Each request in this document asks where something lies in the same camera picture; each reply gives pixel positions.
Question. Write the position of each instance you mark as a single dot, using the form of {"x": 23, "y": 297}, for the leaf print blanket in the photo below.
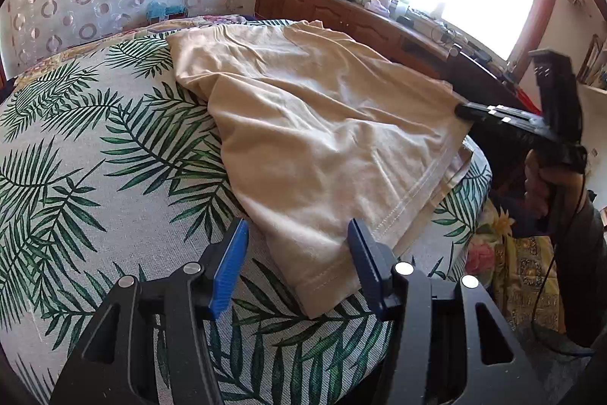
{"x": 118, "y": 177}

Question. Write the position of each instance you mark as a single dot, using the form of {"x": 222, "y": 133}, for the wooden sideboard cabinet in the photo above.
{"x": 379, "y": 30}

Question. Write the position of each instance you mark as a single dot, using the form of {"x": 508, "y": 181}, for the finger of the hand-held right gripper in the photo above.
{"x": 495, "y": 108}
{"x": 498, "y": 120}

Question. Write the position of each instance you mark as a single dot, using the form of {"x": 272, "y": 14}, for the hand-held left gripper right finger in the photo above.
{"x": 371, "y": 273}

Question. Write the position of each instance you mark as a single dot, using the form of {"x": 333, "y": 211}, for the person's right hand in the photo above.
{"x": 538, "y": 186}

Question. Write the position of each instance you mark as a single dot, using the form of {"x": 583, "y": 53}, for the person's right forearm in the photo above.
{"x": 585, "y": 277}

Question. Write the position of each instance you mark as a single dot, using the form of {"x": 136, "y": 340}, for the wall shelf with books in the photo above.
{"x": 595, "y": 63}

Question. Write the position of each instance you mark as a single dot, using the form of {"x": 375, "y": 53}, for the floral quilt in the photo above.
{"x": 507, "y": 258}

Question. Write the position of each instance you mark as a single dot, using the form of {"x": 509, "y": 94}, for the blue plastic toy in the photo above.
{"x": 163, "y": 11}

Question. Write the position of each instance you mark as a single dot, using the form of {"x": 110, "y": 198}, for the beige printed t-shirt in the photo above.
{"x": 327, "y": 139}

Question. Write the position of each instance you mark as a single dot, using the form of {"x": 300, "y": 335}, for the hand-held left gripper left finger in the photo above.
{"x": 231, "y": 273}

